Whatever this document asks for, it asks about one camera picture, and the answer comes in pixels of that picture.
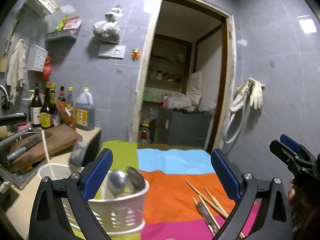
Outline white wall socket panel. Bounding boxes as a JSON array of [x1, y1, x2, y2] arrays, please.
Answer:
[[98, 44, 126, 59]]

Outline metal spoon in holder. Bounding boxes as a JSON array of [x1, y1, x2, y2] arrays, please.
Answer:
[[126, 166, 145, 193]]

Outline grey cabinet in doorway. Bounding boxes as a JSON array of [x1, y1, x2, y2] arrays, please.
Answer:
[[153, 107, 212, 148]]

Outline white wall box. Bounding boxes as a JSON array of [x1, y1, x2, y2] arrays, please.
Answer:
[[26, 44, 48, 72]]

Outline white perforated utensil holder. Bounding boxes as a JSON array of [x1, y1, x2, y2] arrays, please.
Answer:
[[37, 163, 150, 236]]

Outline chrome faucet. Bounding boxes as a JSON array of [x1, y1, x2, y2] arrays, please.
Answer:
[[0, 85, 10, 111]]

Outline white rubber gloves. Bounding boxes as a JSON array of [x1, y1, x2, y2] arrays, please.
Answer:
[[230, 77, 264, 113]]

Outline white wall basket rack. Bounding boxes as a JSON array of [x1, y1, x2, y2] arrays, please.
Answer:
[[25, 0, 59, 17]]

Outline white plastic bag on wall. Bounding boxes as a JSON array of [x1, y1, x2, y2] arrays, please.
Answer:
[[93, 5, 124, 44]]

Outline black wok with handle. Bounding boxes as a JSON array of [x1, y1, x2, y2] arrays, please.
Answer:
[[0, 113, 27, 126]]

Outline black wine bottle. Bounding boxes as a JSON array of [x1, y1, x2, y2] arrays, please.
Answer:
[[30, 83, 42, 127]]

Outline person's right hand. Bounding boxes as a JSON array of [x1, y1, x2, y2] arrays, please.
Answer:
[[287, 178, 319, 230]]

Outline colourful patchwork table cloth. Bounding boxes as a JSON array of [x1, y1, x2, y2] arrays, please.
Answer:
[[102, 140, 234, 239]]

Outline metal spoon black handle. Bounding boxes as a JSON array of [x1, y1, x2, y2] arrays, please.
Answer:
[[106, 169, 126, 198]]

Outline white hanging towel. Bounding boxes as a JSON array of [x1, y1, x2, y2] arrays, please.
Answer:
[[6, 38, 26, 106]]

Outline white hose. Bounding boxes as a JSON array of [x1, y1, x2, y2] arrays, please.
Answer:
[[222, 104, 247, 145]]

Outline grey wall shelf basket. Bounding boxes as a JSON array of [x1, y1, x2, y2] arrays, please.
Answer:
[[46, 28, 80, 41]]

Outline dark soy sauce bottle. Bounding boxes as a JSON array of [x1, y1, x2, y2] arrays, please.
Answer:
[[40, 82, 53, 129]]

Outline kitchen knife grey handle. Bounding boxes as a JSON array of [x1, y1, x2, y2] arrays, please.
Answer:
[[5, 133, 42, 163]]

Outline red plastic bag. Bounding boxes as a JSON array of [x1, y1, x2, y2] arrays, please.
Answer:
[[42, 55, 52, 81]]

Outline orange wall hook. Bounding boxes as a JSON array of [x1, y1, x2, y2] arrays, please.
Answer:
[[131, 48, 141, 61]]

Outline wooden chopstick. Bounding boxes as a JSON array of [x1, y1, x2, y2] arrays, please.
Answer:
[[184, 174, 235, 227], [204, 187, 229, 218], [193, 197, 220, 236], [41, 130, 56, 180]]

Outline wooden cutting board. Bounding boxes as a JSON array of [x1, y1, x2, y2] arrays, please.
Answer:
[[7, 124, 82, 173]]

